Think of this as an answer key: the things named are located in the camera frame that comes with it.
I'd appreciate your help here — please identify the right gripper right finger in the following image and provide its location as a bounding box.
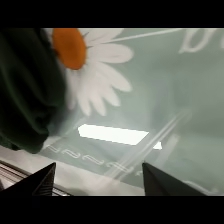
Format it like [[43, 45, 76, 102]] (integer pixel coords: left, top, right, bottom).
[[141, 162, 205, 197]]

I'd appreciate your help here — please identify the silver frame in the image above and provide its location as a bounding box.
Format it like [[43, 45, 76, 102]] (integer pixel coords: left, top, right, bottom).
[[0, 159, 72, 197]]

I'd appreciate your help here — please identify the dark green T-shirt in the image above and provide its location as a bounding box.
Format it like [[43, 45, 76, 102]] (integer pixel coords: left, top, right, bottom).
[[0, 27, 68, 155]]

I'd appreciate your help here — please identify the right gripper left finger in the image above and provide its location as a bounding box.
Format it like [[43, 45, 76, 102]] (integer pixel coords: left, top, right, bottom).
[[0, 162, 57, 197]]

